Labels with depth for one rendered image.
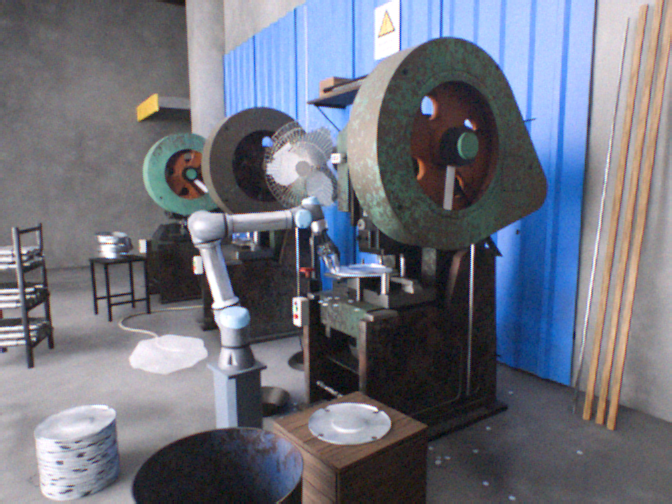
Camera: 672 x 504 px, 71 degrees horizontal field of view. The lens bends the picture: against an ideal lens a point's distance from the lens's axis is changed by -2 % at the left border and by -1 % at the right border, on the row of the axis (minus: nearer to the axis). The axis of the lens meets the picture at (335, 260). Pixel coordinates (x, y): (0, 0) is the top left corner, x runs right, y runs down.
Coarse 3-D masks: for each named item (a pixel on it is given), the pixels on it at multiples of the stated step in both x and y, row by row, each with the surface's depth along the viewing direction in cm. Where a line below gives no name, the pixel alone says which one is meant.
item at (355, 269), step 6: (354, 264) 240; (360, 264) 240; (366, 264) 240; (342, 270) 227; (348, 270) 225; (354, 270) 223; (360, 270) 223; (366, 270) 223; (372, 270) 223; (378, 270) 226; (384, 270) 226; (390, 270) 226
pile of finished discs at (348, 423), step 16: (320, 416) 172; (336, 416) 172; (352, 416) 170; (368, 416) 172; (384, 416) 171; (320, 432) 161; (336, 432) 160; (352, 432) 160; (368, 432) 160; (384, 432) 160
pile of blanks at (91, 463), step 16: (96, 432) 182; (112, 432) 191; (48, 448) 177; (64, 448) 177; (80, 448) 180; (96, 448) 183; (112, 448) 191; (48, 464) 178; (64, 464) 177; (80, 464) 179; (96, 464) 183; (112, 464) 190; (48, 480) 179; (64, 480) 178; (80, 480) 180; (96, 480) 184; (112, 480) 191; (48, 496) 181; (64, 496) 179; (80, 496) 181
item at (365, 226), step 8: (360, 208) 229; (360, 216) 230; (368, 216) 225; (360, 224) 227; (368, 224) 225; (360, 232) 226; (368, 232) 221; (376, 232) 220; (360, 240) 226; (368, 240) 221; (376, 240) 221; (384, 240) 222; (392, 240) 225
